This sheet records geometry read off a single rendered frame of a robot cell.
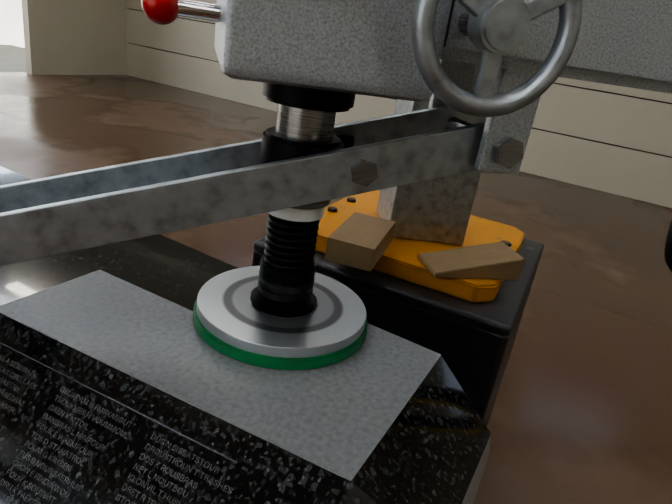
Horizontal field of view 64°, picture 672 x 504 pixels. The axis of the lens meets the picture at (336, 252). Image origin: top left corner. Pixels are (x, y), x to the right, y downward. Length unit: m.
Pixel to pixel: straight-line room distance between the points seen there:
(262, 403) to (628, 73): 0.50
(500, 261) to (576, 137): 5.40
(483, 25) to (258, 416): 0.40
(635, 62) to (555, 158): 5.90
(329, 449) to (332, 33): 0.37
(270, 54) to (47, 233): 0.28
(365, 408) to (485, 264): 0.65
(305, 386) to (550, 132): 6.06
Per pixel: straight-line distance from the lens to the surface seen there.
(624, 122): 6.46
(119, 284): 0.78
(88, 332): 0.68
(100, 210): 0.58
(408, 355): 0.68
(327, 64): 0.50
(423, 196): 1.28
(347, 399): 0.59
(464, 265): 1.16
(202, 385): 0.59
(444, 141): 0.60
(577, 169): 6.54
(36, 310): 0.73
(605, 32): 0.63
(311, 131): 0.59
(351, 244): 1.08
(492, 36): 0.48
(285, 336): 0.62
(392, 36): 0.51
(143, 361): 0.62
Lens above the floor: 1.22
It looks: 22 degrees down
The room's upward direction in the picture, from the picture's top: 9 degrees clockwise
